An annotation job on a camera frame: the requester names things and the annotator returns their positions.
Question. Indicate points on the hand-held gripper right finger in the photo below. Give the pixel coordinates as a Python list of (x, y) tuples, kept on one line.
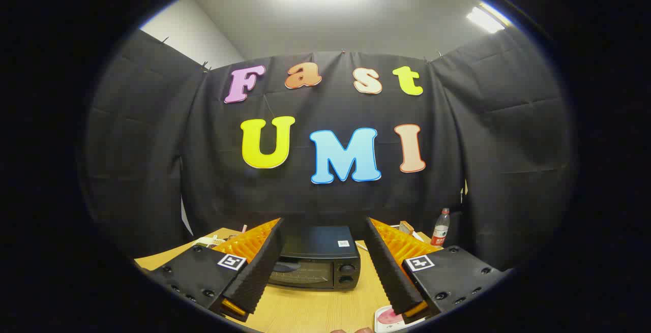
[(389, 272)]

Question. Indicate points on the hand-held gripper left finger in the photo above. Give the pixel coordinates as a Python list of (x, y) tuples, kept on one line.
[(262, 267)]

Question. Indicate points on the pink ham slice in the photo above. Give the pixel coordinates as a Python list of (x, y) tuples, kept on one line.
[(390, 316)]

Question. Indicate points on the white square plate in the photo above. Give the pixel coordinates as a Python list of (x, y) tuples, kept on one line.
[(382, 325)]

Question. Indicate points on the black toaster oven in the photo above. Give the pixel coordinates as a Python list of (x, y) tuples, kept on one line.
[(318, 244)]

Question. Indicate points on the white divided bean dish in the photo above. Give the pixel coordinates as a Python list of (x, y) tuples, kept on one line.
[(207, 242)]

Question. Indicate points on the clear plastic water bottle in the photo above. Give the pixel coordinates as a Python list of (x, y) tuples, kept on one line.
[(440, 229)]

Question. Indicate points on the narrow ceiling light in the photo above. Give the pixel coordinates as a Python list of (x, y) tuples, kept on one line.
[(485, 19)]

